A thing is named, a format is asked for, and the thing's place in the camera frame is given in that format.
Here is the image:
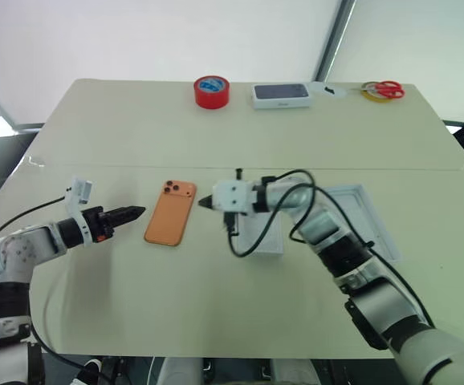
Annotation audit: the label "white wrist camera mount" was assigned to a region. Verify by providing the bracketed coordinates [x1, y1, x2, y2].
[64, 175, 96, 246]
[211, 179, 258, 217]

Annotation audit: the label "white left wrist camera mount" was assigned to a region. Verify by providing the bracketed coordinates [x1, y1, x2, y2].
[64, 175, 96, 246]

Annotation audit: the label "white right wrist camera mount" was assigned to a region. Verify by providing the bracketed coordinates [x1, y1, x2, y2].
[211, 179, 258, 217]

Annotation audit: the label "white phone box base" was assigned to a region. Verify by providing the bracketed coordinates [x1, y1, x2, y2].
[235, 208, 286, 258]

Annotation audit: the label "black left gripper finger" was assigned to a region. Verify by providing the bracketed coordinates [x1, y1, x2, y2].
[104, 205, 148, 220]
[106, 212, 143, 229]

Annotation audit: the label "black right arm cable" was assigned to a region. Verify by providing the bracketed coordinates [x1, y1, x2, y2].
[227, 168, 436, 328]

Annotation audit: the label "red tape roll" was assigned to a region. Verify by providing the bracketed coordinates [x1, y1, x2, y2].
[193, 74, 232, 111]

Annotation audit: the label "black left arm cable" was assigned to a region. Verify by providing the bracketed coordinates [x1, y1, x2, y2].
[0, 195, 69, 242]

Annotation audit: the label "yellow tape ring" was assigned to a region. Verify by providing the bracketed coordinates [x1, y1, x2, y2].
[360, 81, 394, 104]

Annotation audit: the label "grey metal pole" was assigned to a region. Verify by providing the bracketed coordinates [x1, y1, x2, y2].
[313, 0, 358, 82]

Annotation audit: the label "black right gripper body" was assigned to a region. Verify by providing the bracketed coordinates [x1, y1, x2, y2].
[222, 210, 242, 237]

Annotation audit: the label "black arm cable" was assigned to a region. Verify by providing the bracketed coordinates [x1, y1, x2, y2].
[227, 168, 436, 328]
[0, 195, 69, 242]

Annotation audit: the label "red handled scissors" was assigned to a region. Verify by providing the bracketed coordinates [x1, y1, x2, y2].
[348, 79, 407, 99]

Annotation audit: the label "sealed white phone box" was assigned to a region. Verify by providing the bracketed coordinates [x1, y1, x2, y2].
[250, 81, 314, 111]

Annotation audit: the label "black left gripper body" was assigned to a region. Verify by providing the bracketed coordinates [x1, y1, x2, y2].
[83, 206, 116, 244]

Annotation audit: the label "white phone box lid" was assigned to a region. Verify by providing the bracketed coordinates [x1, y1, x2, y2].
[322, 183, 402, 264]

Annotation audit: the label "black robot body cable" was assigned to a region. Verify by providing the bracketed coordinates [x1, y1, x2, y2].
[28, 318, 112, 385]

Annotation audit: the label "orange smartphone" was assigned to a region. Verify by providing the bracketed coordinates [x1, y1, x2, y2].
[143, 180, 198, 247]

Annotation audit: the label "white robot leg shell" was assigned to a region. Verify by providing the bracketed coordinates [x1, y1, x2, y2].
[158, 355, 201, 385]
[271, 356, 318, 385]

